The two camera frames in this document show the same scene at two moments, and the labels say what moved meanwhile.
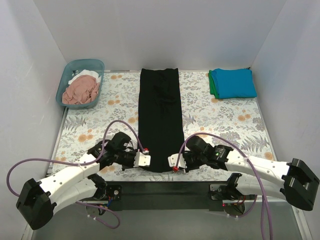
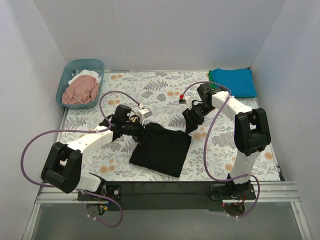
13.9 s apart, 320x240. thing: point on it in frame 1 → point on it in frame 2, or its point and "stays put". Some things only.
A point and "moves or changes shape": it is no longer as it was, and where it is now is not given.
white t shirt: x=88 y=73 stays put
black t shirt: x=160 y=129 moves or changes shape
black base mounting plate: x=173 y=194 stays put
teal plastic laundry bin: x=95 y=65 stays put
